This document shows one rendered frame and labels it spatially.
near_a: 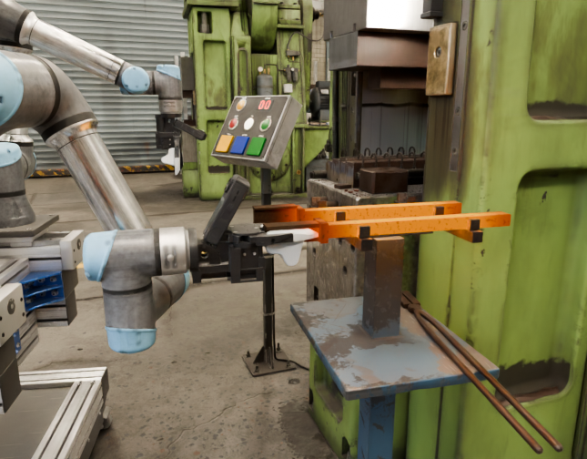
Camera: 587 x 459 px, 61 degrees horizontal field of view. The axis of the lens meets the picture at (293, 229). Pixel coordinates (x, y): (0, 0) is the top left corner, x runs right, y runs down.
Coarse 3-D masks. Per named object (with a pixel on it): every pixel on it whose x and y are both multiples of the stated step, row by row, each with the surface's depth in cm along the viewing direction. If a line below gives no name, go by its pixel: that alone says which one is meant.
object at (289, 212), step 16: (256, 208) 91; (272, 208) 92; (288, 208) 93; (320, 208) 97; (336, 208) 97; (352, 208) 97; (368, 208) 97; (384, 208) 97; (400, 208) 98; (416, 208) 99; (432, 208) 100; (448, 208) 101
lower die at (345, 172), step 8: (328, 160) 166; (336, 160) 160; (352, 160) 154; (360, 160) 155; (368, 160) 155; (384, 160) 155; (392, 160) 155; (400, 160) 155; (408, 160) 155; (416, 160) 156; (424, 160) 157; (328, 168) 167; (336, 168) 161; (344, 168) 155; (352, 168) 150; (408, 168) 156; (328, 176) 167; (336, 176) 161; (344, 176) 155; (352, 176) 150; (352, 184) 151; (408, 184) 157; (416, 184) 158
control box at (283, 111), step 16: (256, 96) 202; (272, 96) 195; (288, 96) 189; (240, 112) 205; (256, 112) 198; (272, 112) 192; (288, 112) 190; (224, 128) 208; (240, 128) 201; (256, 128) 194; (272, 128) 188; (288, 128) 191; (272, 144) 186; (224, 160) 208; (240, 160) 198; (256, 160) 188; (272, 160) 188
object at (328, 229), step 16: (272, 224) 81; (288, 224) 81; (304, 224) 81; (320, 224) 81; (336, 224) 83; (352, 224) 83; (368, 224) 84; (384, 224) 85; (400, 224) 86; (416, 224) 86; (432, 224) 87; (448, 224) 88; (464, 224) 89; (480, 224) 90; (496, 224) 91; (304, 240) 82; (320, 240) 82
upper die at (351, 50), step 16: (368, 32) 141; (384, 32) 143; (336, 48) 154; (352, 48) 143; (368, 48) 142; (384, 48) 144; (400, 48) 145; (416, 48) 147; (336, 64) 154; (352, 64) 144; (368, 64) 143; (384, 64) 145; (400, 64) 147; (416, 64) 148
